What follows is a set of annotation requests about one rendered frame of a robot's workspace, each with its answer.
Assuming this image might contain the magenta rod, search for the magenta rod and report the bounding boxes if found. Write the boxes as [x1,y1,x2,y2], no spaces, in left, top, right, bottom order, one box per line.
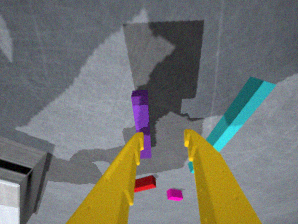
[167,189,183,201]

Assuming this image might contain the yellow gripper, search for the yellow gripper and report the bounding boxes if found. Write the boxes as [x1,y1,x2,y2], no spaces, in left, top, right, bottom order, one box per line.
[66,129,262,224]

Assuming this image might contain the purple rod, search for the purple rod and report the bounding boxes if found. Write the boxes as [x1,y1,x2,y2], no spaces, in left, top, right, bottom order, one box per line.
[131,90,152,159]

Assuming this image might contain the red flat bar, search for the red flat bar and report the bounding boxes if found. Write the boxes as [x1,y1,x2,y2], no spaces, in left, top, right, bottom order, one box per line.
[134,175,156,193]

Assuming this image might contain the turquoise rod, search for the turquoise rod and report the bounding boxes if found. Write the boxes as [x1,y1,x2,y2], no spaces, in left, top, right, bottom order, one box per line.
[206,77,276,151]

